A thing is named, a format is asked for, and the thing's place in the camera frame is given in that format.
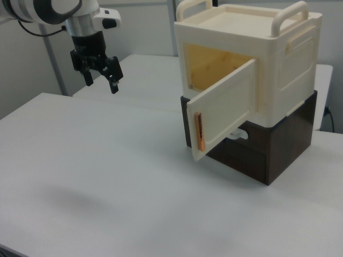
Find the cream cabinet door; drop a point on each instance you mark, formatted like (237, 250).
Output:
(227, 112)

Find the dark brown drawer box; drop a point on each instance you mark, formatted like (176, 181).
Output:
(289, 152)

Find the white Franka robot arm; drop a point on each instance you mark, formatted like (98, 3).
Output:
(24, 8)

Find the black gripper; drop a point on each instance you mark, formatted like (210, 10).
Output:
(88, 53)

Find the cream plastic cabinet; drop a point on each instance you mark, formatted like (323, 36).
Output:
(294, 67)

